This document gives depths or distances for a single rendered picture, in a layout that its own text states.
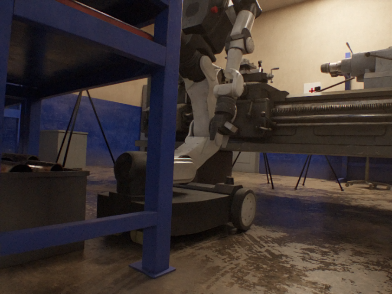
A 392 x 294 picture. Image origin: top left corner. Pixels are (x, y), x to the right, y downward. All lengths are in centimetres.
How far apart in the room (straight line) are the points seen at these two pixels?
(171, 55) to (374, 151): 144
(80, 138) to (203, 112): 296
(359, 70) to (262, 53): 408
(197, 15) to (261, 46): 492
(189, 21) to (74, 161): 307
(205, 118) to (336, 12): 484
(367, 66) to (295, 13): 409
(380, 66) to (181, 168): 163
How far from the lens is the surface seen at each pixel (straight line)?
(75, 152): 425
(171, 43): 90
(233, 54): 141
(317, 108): 216
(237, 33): 148
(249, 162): 604
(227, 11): 164
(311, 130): 225
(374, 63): 241
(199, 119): 155
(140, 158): 114
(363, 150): 199
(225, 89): 133
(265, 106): 222
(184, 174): 128
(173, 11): 94
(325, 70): 251
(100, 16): 81
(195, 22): 154
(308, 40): 606
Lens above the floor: 37
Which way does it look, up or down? 1 degrees up
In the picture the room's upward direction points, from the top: 3 degrees clockwise
